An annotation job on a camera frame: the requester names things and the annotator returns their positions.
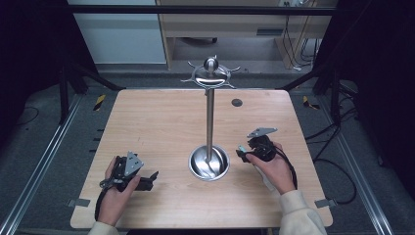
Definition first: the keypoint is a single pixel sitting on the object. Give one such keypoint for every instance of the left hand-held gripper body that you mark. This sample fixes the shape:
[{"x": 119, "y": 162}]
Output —
[{"x": 129, "y": 165}]

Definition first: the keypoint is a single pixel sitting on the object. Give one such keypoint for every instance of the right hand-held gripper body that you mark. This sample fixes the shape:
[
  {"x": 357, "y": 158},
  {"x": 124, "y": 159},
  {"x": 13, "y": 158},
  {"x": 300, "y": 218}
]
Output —
[{"x": 261, "y": 145}]

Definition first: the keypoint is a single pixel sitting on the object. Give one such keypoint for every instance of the person's right hand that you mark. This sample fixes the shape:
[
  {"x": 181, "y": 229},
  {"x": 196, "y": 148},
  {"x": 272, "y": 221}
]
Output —
[{"x": 275, "y": 171}]

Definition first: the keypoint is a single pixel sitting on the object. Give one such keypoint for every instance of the person's left hand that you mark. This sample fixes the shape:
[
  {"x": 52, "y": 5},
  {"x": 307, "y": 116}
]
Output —
[{"x": 114, "y": 200}]

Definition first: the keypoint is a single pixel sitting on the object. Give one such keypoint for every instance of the steel cup rack stand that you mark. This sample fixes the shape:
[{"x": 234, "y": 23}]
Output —
[{"x": 209, "y": 117}]

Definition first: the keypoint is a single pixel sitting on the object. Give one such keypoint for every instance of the black and yellow floor tape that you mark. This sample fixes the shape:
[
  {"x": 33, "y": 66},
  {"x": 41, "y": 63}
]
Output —
[
  {"x": 99, "y": 102},
  {"x": 309, "y": 103}
]

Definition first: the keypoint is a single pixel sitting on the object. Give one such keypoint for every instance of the black stand leg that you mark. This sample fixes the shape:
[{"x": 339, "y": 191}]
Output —
[
  {"x": 321, "y": 81},
  {"x": 81, "y": 73}
]

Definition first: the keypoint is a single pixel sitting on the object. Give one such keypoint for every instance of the white cabinet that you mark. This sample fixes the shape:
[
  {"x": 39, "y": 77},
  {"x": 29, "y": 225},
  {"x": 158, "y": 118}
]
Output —
[{"x": 122, "y": 36}]

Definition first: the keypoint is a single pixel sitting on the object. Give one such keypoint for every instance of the grey table bracket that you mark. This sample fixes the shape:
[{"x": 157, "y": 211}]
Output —
[
  {"x": 78, "y": 202},
  {"x": 325, "y": 203}
]

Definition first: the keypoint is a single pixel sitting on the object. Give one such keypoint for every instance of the aluminium floor rail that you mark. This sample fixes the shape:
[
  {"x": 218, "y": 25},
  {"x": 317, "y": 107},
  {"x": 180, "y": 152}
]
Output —
[
  {"x": 39, "y": 166},
  {"x": 357, "y": 166}
]

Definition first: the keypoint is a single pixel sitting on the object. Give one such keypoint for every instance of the black frame crossbar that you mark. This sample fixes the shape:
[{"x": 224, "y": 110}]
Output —
[{"x": 202, "y": 9}]

